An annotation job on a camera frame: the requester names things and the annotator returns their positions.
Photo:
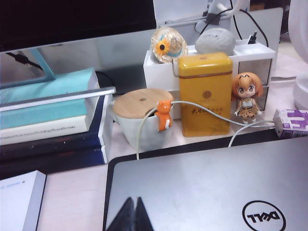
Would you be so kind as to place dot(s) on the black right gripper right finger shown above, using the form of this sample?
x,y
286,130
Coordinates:
x,y
144,216

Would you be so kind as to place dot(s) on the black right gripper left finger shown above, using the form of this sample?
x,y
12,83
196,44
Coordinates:
x,y
126,216

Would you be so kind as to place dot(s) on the blue cover thick book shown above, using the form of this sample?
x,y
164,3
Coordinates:
x,y
14,204

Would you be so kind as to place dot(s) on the dark navy book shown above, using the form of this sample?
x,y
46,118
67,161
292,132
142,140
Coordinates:
x,y
60,158
97,125

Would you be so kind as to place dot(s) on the white cover book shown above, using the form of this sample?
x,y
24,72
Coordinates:
x,y
48,132

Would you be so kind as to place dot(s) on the teal cover book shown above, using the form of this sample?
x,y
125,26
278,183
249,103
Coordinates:
x,y
72,80

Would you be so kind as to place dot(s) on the black desk mat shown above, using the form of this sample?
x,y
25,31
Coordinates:
x,y
107,192

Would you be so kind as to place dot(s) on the silver Dell laptop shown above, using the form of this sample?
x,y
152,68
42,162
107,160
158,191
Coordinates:
x,y
192,180

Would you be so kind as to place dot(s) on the white ceramic mug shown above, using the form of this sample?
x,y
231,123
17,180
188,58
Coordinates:
x,y
149,137

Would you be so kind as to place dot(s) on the round wooden mug lid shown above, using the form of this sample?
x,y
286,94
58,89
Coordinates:
x,y
137,103

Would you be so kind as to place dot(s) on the white desk organizer drawers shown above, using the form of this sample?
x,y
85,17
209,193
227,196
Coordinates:
x,y
161,77

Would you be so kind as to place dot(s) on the yellow tea tin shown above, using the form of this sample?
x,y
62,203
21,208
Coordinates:
x,y
204,79

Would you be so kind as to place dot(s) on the orange haired anime figurine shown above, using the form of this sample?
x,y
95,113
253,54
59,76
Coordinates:
x,y
245,84

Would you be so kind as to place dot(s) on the teal monitor stand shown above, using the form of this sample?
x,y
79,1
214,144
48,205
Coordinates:
x,y
49,67

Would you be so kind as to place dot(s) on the purple white small carton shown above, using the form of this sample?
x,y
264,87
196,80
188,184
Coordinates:
x,y
293,121

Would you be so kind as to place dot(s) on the grey stone shaped object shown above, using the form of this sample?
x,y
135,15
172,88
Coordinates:
x,y
214,41

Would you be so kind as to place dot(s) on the large black monitor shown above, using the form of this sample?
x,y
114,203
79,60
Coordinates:
x,y
72,19

